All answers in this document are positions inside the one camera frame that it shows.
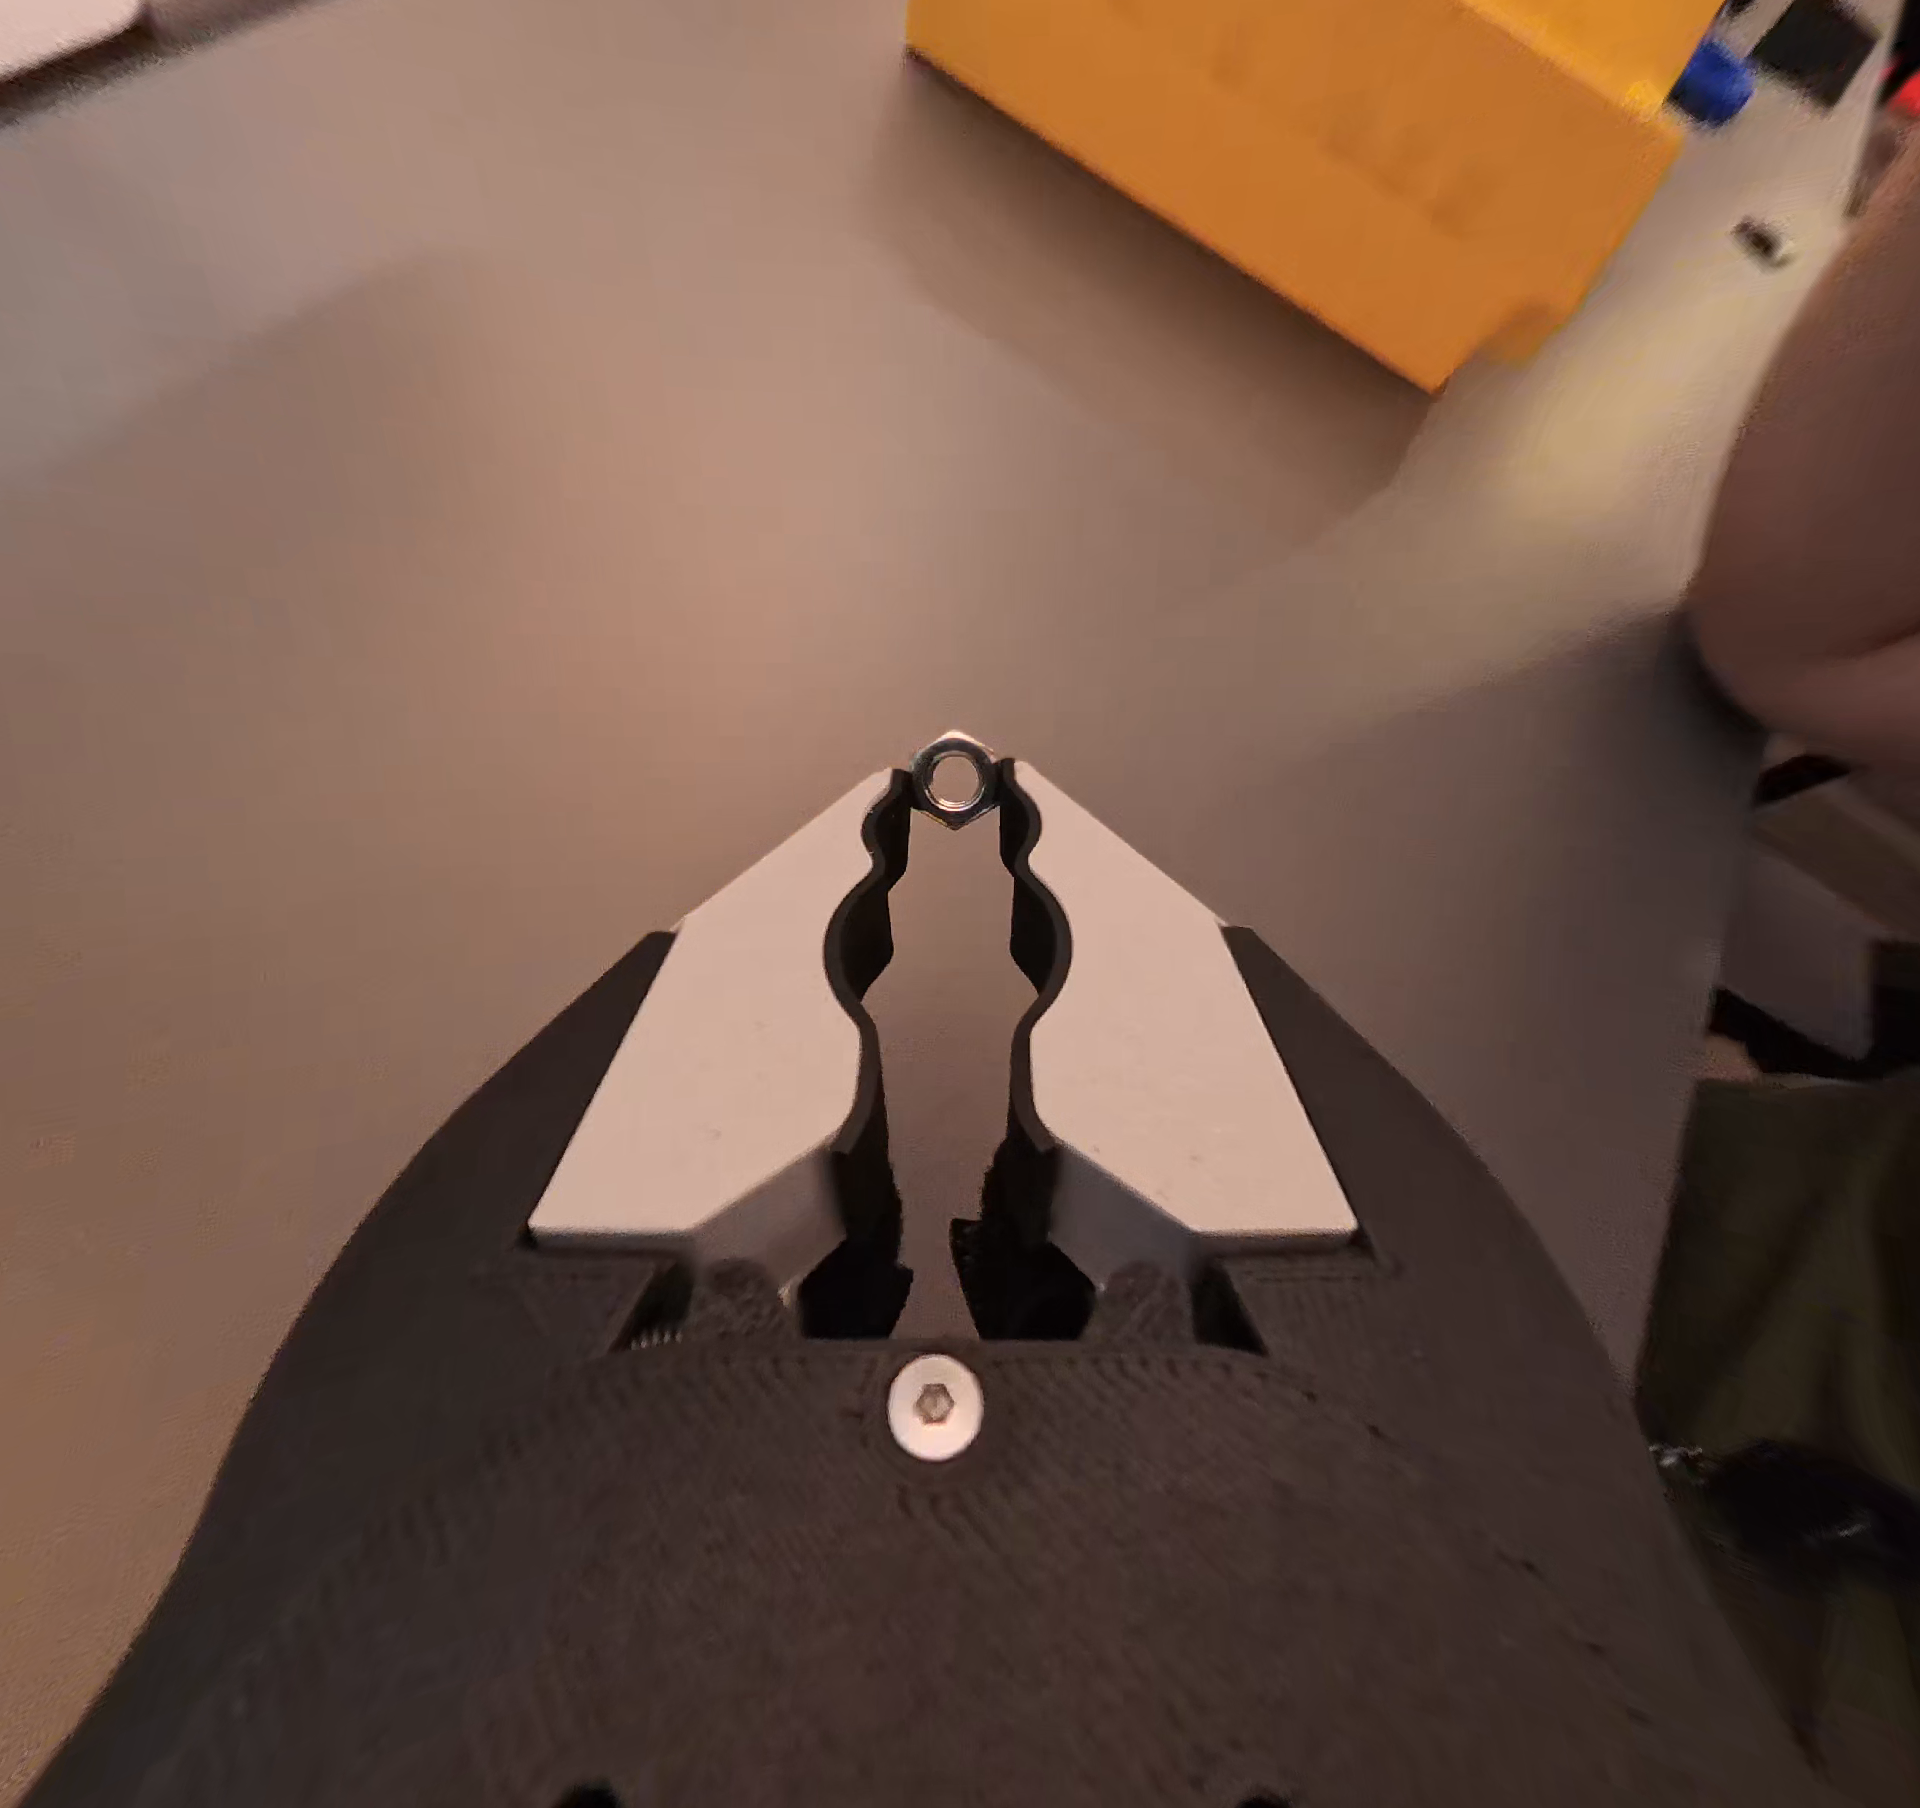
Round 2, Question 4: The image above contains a person's right forearm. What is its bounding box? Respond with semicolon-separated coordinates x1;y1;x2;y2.
1687;158;1920;766

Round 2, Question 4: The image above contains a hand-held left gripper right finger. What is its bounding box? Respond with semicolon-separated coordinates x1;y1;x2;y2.
947;758;1362;1342

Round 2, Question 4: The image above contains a small blue object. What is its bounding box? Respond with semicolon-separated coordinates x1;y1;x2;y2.
1673;37;1758;125

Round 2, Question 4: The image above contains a yellow plastic bin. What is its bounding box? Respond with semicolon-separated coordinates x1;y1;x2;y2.
903;0;1779;391

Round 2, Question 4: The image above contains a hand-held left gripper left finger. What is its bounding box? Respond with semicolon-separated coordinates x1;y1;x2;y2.
525;766;916;1342

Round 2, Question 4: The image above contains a steel hex nut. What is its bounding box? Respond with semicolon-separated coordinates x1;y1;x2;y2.
912;731;995;831

